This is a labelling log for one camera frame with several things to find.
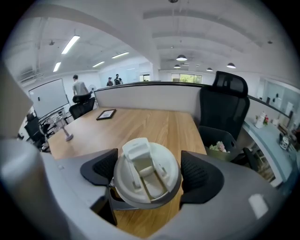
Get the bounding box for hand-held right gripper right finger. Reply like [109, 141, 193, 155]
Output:
[150, 150, 290, 240]

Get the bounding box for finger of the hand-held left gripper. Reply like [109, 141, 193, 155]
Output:
[90, 186, 146, 227]

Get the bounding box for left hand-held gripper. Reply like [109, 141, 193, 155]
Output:
[0, 60, 71, 240]

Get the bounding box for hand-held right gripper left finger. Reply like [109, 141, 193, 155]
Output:
[42, 148, 150, 240]

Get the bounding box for white plastic cup lid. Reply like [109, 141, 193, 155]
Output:
[113, 137, 182, 204]

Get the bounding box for purple lantern ornament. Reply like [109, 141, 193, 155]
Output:
[52, 115, 75, 142]

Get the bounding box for pale artificial flowers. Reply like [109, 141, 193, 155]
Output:
[209, 141, 231, 154]

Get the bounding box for black framed picture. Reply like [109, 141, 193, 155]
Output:
[96, 108, 117, 121]

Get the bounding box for black mesh office chair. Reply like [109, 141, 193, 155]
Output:
[68, 92, 96, 120]

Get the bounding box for black waste bin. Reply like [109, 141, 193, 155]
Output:
[198, 125, 240, 163]

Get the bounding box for light blue table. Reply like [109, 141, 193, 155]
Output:
[242, 119, 294, 188]

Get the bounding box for whiteboard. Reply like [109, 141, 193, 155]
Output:
[28, 78, 70, 120]

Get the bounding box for white standing fan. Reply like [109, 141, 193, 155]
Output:
[88, 84, 98, 104]

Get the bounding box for idle gripper device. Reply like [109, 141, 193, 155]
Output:
[279, 133, 296, 151]

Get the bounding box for white teapot with flowers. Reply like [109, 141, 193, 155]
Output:
[254, 111, 269, 129]

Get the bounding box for grey desk partition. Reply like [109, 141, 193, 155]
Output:
[93, 80, 294, 123]

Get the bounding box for black high-back office chair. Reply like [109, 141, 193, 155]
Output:
[198, 70, 251, 142]

